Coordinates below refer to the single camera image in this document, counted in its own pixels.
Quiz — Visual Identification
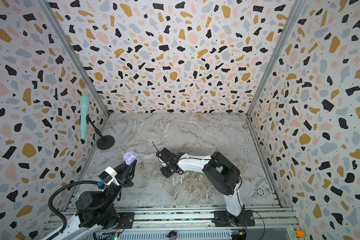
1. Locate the black microphone stand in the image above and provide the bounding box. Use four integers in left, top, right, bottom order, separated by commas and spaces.
86, 115, 115, 150

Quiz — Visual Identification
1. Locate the purple earbud charging case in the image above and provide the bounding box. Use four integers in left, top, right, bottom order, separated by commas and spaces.
123, 151, 137, 166

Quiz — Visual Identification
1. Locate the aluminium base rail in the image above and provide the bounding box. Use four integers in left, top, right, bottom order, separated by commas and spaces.
43, 204, 301, 240

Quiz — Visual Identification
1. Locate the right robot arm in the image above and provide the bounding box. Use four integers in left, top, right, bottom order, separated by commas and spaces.
156, 148, 245, 227

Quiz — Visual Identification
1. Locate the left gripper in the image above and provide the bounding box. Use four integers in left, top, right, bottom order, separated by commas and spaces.
102, 158, 137, 210

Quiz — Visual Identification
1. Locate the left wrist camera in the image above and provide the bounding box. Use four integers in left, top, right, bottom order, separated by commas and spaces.
98, 167, 120, 187

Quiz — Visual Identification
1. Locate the orange button box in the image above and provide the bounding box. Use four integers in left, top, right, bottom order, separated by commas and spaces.
294, 230, 305, 238

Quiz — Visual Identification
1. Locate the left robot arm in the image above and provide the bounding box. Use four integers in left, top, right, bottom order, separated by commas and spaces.
44, 160, 137, 240

